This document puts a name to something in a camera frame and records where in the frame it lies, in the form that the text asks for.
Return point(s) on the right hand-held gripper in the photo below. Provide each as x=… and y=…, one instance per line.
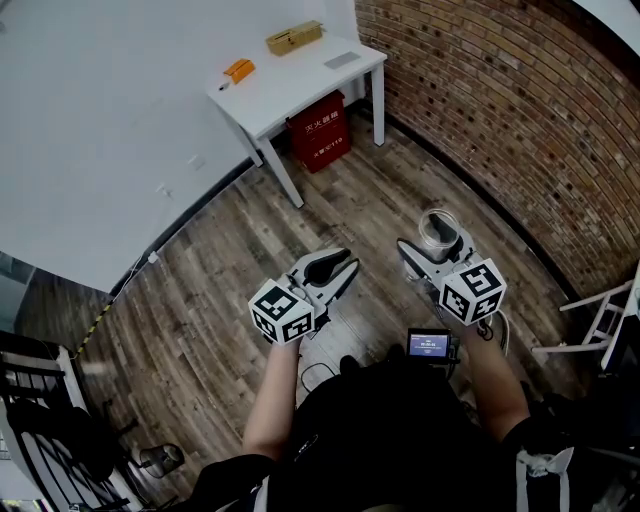
x=472, y=292

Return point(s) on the white frame chair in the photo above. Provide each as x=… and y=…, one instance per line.
x=600, y=320

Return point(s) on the black metal rack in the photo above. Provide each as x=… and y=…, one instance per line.
x=55, y=425

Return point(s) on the small black and white object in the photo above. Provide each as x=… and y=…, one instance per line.
x=223, y=86

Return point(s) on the clear glass cup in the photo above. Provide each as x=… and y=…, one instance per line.
x=428, y=236

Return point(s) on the white table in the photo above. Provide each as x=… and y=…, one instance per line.
x=290, y=90

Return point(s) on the grey flat pad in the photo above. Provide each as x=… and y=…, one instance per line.
x=342, y=59

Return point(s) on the black floor fan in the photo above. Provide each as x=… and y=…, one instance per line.
x=160, y=459

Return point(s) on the orange box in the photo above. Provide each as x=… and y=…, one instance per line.
x=240, y=71

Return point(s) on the person's black clothing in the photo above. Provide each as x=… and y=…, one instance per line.
x=390, y=440

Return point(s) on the small black screen device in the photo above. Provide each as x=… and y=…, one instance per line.
x=428, y=345

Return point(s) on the red fire equipment box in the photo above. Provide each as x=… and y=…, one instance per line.
x=320, y=132

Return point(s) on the person's right forearm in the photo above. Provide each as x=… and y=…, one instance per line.
x=492, y=390

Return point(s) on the person's black shoe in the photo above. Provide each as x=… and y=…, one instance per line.
x=349, y=364

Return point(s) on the wooden box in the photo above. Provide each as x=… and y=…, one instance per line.
x=292, y=36

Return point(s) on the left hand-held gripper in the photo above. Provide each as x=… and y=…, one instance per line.
x=280, y=310

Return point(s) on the person's left forearm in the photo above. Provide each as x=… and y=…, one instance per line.
x=272, y=395

